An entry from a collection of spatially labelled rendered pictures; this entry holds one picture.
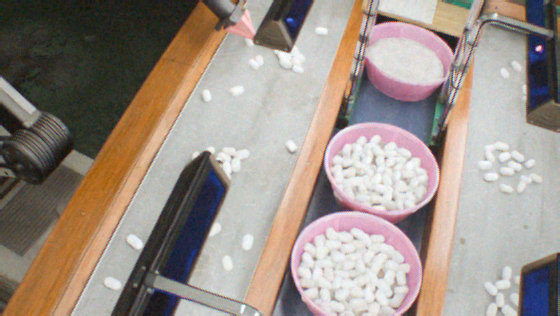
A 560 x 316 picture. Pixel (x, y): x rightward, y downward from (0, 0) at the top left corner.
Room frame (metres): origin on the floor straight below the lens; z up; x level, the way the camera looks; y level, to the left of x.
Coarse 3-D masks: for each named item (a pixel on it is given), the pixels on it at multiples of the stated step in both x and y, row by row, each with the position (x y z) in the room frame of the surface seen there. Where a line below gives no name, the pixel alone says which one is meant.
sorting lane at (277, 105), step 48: (336, 0) 1.65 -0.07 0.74; (240, 48) 1.35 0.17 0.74; (336, 48) 1.42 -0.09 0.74; (192, 96) 1.14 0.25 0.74; (240, 96) 1.17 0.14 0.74; (288, 96) 1.19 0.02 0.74; (192, 144) 0.98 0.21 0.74; (240, 144) 1.01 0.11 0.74; (144, 192) 0.83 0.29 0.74; (240, 192) 0.87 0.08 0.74; (144, 240) 0.71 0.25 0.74; (240, 240) 0.75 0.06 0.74; (96, 288) 0.57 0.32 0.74; (240, 288) 0.64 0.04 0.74
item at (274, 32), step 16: (288, 0) 1.07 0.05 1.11; (304, 0) 1.13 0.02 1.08; (272, 16) 1.02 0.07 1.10; (288, 16) 1.04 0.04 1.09; (304, 16) 1.10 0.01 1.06; (256, 32) 1.01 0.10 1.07; (272, 32) 1.00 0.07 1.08; (288, 32) 1.01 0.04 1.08; (272, 48) 0.99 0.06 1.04; (288, 48) 0.99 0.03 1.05
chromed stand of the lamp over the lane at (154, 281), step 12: (156, 276) 0.41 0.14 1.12; (156, 288) 0.40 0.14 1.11; (168, 288) 0.40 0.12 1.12; (180, 288) 0.40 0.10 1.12; (192, 288) 0.41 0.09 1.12; (192, 300) 0.39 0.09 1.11; (204, 300) 0.39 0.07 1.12; (216, 300) 0.39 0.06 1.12; (228, 300) 0.40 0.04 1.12; (228, 312) 0.38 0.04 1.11; (240, 312) 0.38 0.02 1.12; (252, 312) 0.39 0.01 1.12
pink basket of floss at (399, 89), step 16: (400, 32) 1.55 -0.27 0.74; (416, 32) 1.55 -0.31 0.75; (368, 48) 1.47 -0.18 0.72; (432, 48) 1.51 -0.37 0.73; (448, 48) 1.48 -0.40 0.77; (368, 64) 1.37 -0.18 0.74; (448, 64) 1.44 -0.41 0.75; (384, 80) 1.33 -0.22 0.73; (400, 80) 1.30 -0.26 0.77; (400, 96) 1.32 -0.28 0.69; (416, 96) 1.33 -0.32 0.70
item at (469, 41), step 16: (480, 0) 1.30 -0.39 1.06; (544, 0) 1.28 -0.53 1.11; (480, 16) 1.16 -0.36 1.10; (496, 16) 1.15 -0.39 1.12; (464, 32) 1.29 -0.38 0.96; (480, 32) 1.15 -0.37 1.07; (528, 32) 1.13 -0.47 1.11; (544, 32) 1.13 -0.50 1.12; (464, 48) 1.22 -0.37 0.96; (464, 64) 1.15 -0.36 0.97; (448, 80) 1.30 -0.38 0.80; (448, 96) 1.16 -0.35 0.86; (432, 112) 1.30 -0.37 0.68; (448, 112) 1.15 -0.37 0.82; (432, 128) 1.20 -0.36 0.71; (432, 144) 1.14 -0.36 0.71
